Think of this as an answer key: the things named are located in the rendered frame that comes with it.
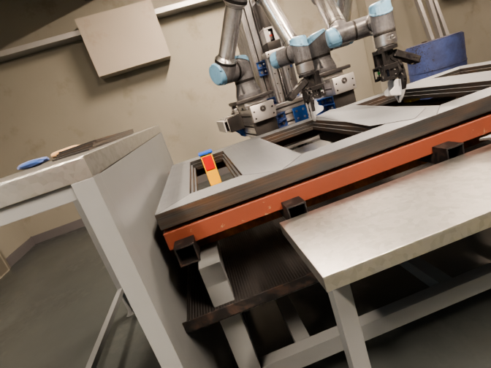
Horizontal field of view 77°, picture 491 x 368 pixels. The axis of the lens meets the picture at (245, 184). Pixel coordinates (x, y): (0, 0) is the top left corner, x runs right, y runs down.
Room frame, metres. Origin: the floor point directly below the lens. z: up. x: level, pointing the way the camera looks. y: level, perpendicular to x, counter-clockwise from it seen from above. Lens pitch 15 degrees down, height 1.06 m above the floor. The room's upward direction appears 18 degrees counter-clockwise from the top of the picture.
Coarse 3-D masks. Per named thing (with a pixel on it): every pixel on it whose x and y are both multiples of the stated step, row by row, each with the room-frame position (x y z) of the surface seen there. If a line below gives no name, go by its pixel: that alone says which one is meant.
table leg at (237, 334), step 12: (216, 252) 0.81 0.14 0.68; (216, 276) 0.75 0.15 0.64; (216, 288) 0.74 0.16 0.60; (228, 288) 0.75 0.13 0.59; (216, 300) 0.74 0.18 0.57; (228, 300) 0.75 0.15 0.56; (228, 324) 0.74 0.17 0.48; (240, 324) 0.75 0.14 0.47; (228, 336) 0.74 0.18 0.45; (240, 336) 0.75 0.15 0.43; (240, 348) 0.74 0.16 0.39; (252, 348) 0.75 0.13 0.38; (240, 360) 0.74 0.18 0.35; (252, 360) 0.75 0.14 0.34
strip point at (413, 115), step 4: (424, 108) 0.92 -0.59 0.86; (412, 112) 0.91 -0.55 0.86; (416, 112) 0.89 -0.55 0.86; (420, 112) 0.88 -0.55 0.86; (400, 116) 0.92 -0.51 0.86; (404, 116) 0.90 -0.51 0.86; (408, 116) 0.88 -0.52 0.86; (412, 116) 0.87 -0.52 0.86; (416, 116) 0.85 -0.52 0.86; (388, 120) 0.91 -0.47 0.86; (392, 120) 0.89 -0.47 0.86; (396, 120) 0.88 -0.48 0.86; (400, 120) 0.86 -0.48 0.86; (376, 124) 0.92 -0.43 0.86; (380, 124) 0.90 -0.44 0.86
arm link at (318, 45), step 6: (324, 30) 1.91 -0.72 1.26; (312, 36) 1.91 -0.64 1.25; (318, 36) 1.89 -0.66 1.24; (324, 36) 1.90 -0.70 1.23; (312, 42) 1.91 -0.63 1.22; (318, 42) 1.90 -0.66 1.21; (324, 42) 1.89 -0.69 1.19; (312, 48) 1.92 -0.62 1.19; (318, 48) 1.90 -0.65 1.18; (324, 48) 1.90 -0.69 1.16; (330, 48) 1.91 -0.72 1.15; (312, 54) 1.93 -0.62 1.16; (318, 54) 1.90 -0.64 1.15
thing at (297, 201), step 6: (294, 198) 0.76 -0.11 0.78; (300, 198) 0.74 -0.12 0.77; (282, 204) 0.75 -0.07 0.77; (288, 204) 0.73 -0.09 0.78; (294, 204) 0.71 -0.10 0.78; (300, 204) 0.75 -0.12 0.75; (282, 210) 0.77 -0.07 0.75; (288, 210) 0.71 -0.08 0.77; (294, 210) 0.79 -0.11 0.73; (300, 210) 0.77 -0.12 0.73; (306, 210) 0.71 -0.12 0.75; (288, 216) 0.72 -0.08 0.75; (294, 216) 0.75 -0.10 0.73
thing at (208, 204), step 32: (384, 96) 1.47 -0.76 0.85; (416, 96) 1.34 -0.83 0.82; (320, 128) 1.34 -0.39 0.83; (352, 128) 1.07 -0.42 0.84; (416, 128) 0.80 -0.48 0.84; (224, 160) 1.31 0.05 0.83; (320, 160) 0.77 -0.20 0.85; (352, 160) 0.78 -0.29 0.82; (192, 192) 0.89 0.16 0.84; (224, 192) 0.75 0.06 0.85; (256, 192) 0.75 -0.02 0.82; (160, 224) 0.73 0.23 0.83
